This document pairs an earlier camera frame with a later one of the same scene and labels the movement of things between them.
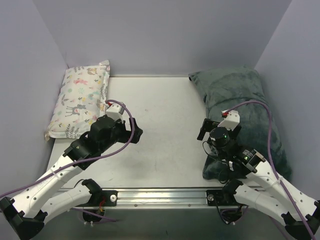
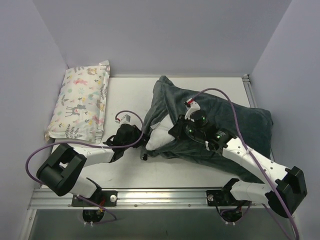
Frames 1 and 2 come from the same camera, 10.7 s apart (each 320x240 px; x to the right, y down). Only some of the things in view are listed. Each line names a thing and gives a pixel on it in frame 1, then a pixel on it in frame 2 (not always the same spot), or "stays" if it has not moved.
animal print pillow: x=82 y=99 stays
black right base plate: x=221 y=197 stays
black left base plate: x=103 y=198 stays
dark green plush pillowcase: x=224 y=88 to x=253 y=126
